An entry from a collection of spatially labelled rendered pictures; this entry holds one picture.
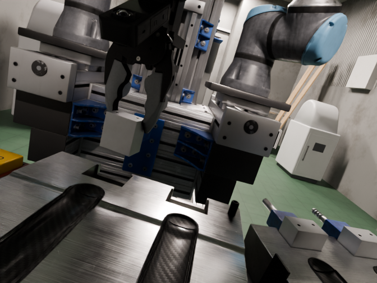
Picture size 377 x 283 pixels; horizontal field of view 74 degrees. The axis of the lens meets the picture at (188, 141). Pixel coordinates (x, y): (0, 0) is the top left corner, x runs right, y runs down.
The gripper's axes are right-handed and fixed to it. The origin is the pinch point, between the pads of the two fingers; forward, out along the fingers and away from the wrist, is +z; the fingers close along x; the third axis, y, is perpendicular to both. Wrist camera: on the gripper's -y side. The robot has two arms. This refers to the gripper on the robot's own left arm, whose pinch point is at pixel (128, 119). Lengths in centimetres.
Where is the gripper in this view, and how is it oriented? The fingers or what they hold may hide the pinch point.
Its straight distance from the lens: 39.0
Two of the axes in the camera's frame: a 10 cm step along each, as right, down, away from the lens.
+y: 2.5, -1.8, 9.5
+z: -2.7, 9.3, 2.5
